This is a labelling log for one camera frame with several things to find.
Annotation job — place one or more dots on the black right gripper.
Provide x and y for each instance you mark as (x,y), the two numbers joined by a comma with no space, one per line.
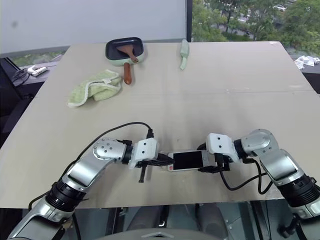
(223,163)

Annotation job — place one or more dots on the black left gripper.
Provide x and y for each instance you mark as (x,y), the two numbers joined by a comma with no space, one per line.
(143,172)

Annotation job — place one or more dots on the white smartphone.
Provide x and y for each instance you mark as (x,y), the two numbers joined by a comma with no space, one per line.
(187,160)

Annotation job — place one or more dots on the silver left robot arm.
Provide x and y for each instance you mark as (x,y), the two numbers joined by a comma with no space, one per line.
(82,170)

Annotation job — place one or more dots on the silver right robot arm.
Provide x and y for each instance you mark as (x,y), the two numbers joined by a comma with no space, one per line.
(282,162)

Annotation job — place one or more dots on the silver robot torso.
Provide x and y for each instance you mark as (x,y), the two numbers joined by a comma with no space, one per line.
(160,236)

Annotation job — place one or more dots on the light green towel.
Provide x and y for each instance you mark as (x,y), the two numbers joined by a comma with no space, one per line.
(97,88)

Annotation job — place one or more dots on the light green knife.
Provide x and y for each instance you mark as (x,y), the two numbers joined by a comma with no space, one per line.
(184,52)

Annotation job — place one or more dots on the brown wooden spatula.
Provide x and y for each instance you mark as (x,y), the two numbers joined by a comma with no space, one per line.
(125,51)

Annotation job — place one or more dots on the white crumpled cloth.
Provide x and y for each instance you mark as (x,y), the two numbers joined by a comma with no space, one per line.
(306,60)

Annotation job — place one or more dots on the white power strip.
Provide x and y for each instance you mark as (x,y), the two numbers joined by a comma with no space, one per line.
(37,70)

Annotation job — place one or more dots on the black side table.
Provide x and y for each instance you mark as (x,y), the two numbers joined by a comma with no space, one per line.
(15,100)

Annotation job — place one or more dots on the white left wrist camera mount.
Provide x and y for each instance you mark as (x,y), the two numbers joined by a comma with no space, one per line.
(146,150)

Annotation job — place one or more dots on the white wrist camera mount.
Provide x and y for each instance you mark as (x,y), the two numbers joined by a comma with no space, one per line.
(146,150)
(220,143)

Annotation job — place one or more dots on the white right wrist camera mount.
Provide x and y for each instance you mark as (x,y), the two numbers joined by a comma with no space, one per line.
(220,143)

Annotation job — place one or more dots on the black window frame post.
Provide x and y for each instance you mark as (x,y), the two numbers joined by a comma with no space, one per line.
(189,20)

